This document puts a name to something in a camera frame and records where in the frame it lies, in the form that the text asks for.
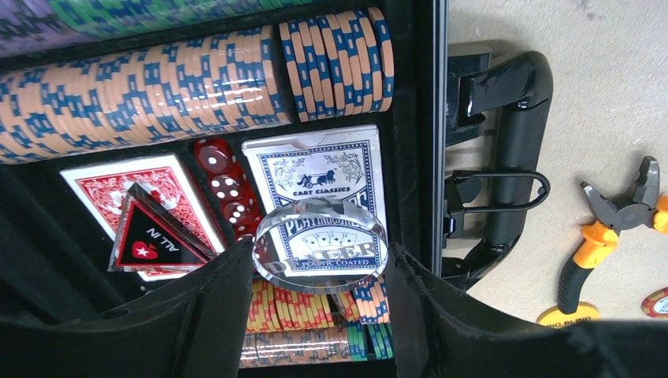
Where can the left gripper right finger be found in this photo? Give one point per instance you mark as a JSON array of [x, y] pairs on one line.
[[441, 331]]

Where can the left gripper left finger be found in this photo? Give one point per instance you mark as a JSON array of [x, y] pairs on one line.
[[192, 327]]

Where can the red die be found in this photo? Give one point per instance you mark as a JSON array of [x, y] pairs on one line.
[[214, 155], [241, 213], [228, 188]]

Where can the clear acrylic dealer button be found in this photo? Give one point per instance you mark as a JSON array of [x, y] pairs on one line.
[[320, 246]]

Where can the blue playing card deck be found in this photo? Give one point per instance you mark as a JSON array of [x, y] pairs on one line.
[[343, 164]]

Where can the bottom chip row brown green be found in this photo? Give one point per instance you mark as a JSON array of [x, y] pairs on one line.
[[343, 342]]

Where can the all in triangle button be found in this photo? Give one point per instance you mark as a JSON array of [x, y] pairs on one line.
[[149, 238]]

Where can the orange big blind button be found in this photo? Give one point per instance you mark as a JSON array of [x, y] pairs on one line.
[[555, 318]]

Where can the red die in case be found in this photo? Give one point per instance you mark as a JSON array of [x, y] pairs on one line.
[[241, 213]]

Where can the red playing card deck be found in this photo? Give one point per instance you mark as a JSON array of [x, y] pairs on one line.
[[102, 189]]

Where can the orange black pliers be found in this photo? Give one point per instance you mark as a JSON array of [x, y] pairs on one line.
[[644, 207]]

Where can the red poker chip left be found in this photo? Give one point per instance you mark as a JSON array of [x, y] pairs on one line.
[[655, 305]]

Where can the top chip row purple green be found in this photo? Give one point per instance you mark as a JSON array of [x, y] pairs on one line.
[[35, 26]]

